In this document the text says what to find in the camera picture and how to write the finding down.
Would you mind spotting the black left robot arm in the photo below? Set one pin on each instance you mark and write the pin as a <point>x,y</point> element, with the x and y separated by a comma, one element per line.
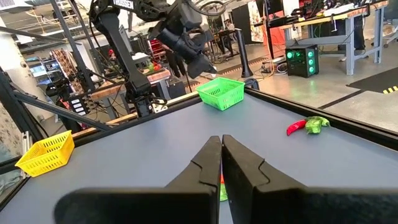
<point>124,56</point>

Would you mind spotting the person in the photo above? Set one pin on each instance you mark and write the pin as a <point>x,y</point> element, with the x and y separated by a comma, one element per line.
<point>229,25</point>

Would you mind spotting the black table clamp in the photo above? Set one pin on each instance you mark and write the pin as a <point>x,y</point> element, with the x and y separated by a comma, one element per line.
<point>252,83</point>

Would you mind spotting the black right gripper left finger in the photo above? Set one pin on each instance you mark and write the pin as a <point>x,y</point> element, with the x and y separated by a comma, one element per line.
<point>140,205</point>

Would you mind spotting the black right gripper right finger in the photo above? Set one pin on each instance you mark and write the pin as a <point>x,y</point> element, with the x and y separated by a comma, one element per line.
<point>311,208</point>

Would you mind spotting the red chili pepper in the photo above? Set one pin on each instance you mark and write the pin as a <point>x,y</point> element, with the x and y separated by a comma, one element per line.
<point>295,126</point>

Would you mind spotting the yellow plastic basket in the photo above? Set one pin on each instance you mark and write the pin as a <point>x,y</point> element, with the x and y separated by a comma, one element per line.
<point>46,155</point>

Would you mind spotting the diagonal black frame strut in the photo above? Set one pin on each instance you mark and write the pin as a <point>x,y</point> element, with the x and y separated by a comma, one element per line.
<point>62,112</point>

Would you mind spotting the silver aluminium bracket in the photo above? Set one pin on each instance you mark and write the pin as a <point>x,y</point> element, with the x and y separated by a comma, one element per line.
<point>26,140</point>

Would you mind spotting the black power strip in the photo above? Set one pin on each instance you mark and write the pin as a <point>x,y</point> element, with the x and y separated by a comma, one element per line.
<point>79,105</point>

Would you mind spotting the thick black frame strut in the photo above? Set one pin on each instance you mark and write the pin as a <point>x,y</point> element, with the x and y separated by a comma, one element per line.
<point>18,109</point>

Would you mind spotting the long green chili pepper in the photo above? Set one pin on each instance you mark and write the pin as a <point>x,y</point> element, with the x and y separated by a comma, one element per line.
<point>314,124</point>

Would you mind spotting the black computer with green fans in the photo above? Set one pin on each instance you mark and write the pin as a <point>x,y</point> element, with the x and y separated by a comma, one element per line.
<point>301,67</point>

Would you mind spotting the grey workbench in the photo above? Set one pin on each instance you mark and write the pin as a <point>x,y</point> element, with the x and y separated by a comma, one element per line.
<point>349,43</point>

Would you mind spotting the green plastic basket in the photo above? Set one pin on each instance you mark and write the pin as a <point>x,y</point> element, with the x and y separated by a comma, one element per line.
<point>217,93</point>

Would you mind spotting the black gantry post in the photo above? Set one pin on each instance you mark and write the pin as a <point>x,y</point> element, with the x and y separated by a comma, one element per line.
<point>73,46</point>

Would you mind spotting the black floor post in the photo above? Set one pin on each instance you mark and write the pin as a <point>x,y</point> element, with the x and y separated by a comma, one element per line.
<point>244,53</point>

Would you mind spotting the black floor mat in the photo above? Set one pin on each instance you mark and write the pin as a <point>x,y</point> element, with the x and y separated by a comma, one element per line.
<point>376,81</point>

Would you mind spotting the black aluminium table frame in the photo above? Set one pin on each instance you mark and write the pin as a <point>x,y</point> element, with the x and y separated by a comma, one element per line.
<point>342,119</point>

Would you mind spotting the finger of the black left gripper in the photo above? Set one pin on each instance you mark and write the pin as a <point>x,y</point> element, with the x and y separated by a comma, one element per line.
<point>177,63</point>
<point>202,67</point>

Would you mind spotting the red parts drawers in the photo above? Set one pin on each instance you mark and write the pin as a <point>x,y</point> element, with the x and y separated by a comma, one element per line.
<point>157,48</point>

